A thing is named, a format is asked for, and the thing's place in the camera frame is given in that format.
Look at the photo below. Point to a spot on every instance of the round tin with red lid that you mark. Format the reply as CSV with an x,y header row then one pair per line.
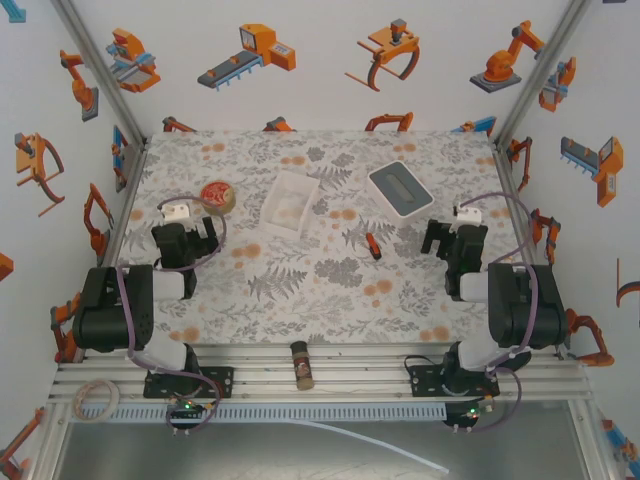
x,y
218,197

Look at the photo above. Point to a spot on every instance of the floral patterned table mat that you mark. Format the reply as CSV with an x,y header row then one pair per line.
x,y
310,290

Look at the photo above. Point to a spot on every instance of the white plastic bin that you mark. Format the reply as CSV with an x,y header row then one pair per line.
x,y
290,204

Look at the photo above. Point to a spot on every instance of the roll of clear tape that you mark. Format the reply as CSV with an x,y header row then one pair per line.
x,y
95,397

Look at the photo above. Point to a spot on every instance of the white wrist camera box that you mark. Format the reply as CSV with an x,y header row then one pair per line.
x,y
175,213
467,215

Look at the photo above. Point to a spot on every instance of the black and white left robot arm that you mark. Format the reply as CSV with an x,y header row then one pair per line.
x,y
107,310

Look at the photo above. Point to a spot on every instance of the brown spice bottle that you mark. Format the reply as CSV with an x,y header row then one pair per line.
x,y
302,366

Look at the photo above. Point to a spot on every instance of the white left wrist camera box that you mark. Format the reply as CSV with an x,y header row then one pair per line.
x,y
175,213

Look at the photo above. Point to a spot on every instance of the thin white plastic strip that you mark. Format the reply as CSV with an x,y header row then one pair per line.
x,y
380,442

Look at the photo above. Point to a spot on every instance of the orange and black screwdriver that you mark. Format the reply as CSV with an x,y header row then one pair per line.
x,y
372,245

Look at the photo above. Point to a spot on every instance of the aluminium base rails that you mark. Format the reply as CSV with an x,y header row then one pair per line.
x,y
350,370

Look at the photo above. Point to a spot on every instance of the white box with grey top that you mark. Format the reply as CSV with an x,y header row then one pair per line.
x,y
400,192

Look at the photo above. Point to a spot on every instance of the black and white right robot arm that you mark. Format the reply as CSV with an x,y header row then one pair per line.
x,y
525,305

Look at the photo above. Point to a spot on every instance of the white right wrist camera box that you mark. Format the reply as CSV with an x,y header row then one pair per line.
x,y
467,215

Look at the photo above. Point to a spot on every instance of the aluminium frame post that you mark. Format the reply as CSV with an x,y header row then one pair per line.
x,y
100,72
542,70

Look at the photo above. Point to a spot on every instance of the small black circuit board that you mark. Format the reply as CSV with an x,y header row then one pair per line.
x,y
186,413
467,415

